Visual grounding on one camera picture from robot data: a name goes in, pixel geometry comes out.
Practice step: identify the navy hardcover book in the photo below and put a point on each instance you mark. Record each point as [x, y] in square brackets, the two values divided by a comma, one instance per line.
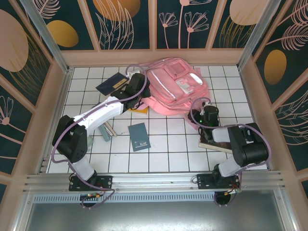
[110, 84]

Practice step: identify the yellow cartoon cover book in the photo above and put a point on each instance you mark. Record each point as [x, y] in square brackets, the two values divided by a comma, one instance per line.
[142, 111]

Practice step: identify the black cover thick book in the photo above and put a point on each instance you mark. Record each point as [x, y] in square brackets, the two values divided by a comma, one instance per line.
[216, 146]

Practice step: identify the pink school backpack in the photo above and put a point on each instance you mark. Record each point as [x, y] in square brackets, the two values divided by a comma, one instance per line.
[173, 84]

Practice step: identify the teal notebook with barcode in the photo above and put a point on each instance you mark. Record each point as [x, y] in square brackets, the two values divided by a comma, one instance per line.
[139, 137]

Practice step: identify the teal and beige stapler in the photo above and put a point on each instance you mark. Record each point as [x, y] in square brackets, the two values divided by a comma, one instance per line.
[107, 134]

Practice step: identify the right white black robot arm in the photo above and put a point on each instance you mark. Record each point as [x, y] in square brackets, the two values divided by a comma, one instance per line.
[250, 149]

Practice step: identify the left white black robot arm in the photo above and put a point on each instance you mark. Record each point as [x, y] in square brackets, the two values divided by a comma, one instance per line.
[101, 115]

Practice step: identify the small wiring connector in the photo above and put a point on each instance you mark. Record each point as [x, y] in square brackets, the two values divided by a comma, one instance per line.
[232, 191]
[91, 196]

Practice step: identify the grey sheet metal panel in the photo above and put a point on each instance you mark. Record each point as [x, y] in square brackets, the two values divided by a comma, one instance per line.
[154, 216]

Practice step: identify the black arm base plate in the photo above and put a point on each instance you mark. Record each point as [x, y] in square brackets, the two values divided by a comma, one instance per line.
[204, 181]
[106, 183]

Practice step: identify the aluminium side rail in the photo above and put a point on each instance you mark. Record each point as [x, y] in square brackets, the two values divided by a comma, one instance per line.
[62, 96]

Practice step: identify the aluminium mounting rail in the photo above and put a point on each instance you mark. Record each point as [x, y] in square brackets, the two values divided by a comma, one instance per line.
[154, 180]

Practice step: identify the aluminium frame post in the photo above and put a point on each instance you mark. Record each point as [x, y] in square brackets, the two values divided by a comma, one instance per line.
[45, 36]
[261, 36]

